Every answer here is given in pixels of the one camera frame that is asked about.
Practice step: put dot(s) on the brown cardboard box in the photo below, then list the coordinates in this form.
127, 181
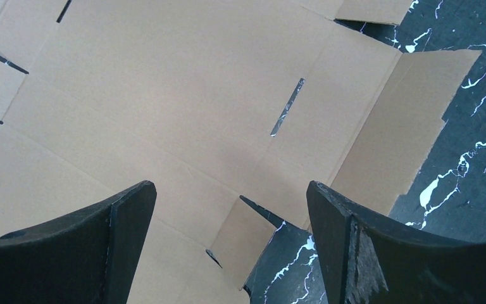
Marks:
208, 101

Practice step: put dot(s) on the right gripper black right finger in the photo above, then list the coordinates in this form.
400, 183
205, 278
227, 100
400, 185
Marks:
367, 257

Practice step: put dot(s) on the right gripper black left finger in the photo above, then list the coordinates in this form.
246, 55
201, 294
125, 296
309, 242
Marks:
86, 256

